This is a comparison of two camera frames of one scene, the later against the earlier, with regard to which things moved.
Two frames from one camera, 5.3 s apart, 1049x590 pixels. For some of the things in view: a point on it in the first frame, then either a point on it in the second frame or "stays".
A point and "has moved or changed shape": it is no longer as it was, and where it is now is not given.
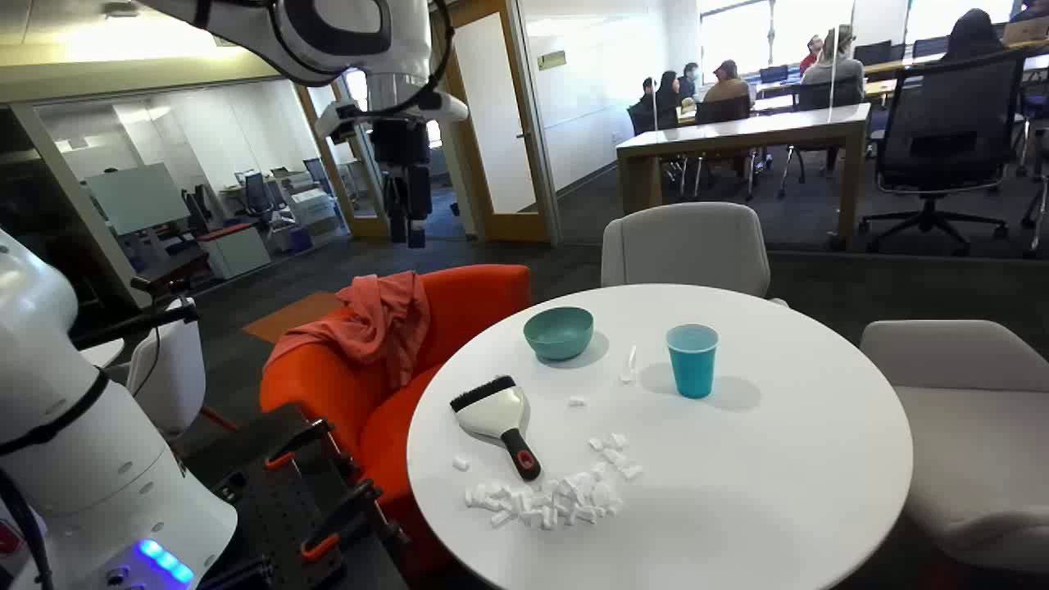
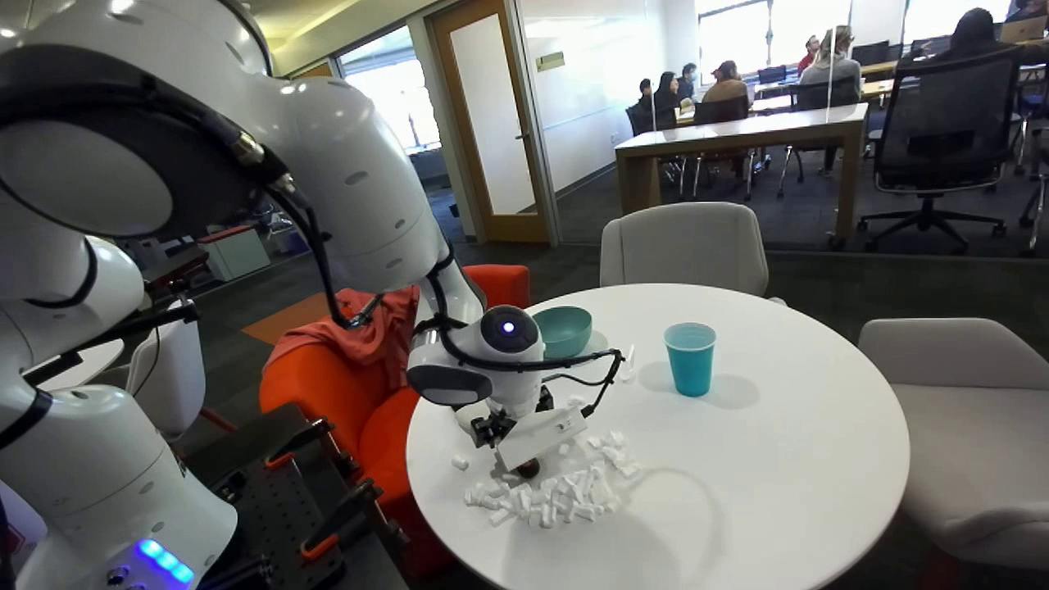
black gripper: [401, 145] to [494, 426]
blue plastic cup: [692, 355] stays
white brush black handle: [496, 409] has moved or changed shape
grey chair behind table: [692, 243] stays
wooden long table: [639, 157] stays
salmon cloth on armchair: [384, 312] stays
